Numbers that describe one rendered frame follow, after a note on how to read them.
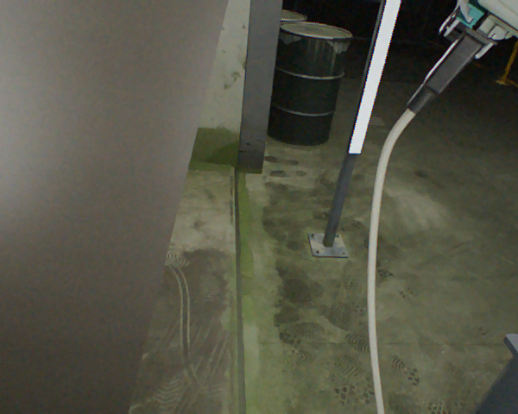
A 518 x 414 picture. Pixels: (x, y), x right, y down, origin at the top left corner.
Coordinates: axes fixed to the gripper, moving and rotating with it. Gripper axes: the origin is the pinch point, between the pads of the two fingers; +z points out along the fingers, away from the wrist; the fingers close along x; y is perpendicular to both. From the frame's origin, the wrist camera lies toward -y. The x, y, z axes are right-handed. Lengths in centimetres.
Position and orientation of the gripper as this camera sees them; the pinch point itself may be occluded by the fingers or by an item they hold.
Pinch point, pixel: (487, 20)
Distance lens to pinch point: 66.1
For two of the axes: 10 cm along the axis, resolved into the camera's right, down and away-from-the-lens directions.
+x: -8.1, -5.9, 0.3
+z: -4.5, 5.8, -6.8
